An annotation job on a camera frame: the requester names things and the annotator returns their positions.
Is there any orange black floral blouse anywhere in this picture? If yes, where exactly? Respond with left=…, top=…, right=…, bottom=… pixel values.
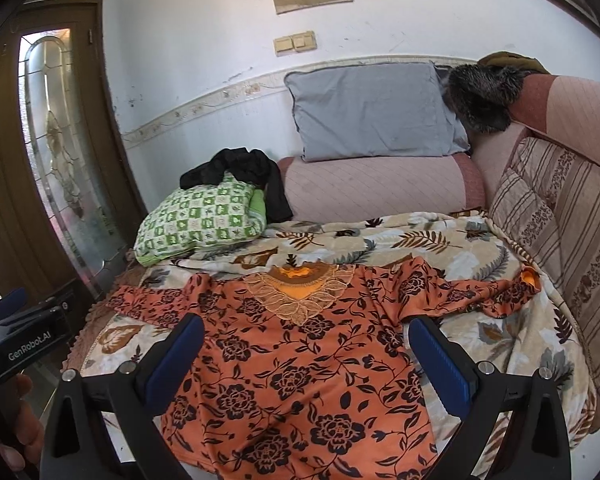
left=110, top=257, right=540, bottom=479

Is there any left hand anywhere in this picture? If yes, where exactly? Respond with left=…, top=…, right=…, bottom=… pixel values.
left=0, top=374, right=44, bottom=474

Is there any beige leaf pattern blanket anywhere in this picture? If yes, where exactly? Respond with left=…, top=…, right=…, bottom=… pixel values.
left=67, top=212, right=596, bottom=479

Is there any wooden door with stained glass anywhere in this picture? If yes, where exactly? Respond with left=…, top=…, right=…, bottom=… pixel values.
left=0, top=0, right=144, bottom=301

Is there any striped brown cushion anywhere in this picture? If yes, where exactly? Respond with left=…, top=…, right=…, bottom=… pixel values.
left=486, top=135, right=600, bottom=403

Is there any green white patterned pillow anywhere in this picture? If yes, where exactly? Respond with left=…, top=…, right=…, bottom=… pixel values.
left=133, top=172, right=266, bottom=266

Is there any black garment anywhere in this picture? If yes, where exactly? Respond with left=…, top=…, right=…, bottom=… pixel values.
left=180, top=148, right=294, bottom=224

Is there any pink quilted bolster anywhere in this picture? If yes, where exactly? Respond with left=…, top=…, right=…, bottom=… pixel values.
left=278, top=154, right=486, bottom=223

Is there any dark fur garment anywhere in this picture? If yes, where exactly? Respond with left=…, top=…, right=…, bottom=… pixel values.
left=445, top=64, right=531, bottom=133

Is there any grey pillow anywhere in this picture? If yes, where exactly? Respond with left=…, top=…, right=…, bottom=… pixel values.
left=284, top=62, right=470, bottom=162

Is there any beige wall switch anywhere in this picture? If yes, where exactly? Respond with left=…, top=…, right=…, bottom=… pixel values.
left=273, top=30, right=317, bottom=56

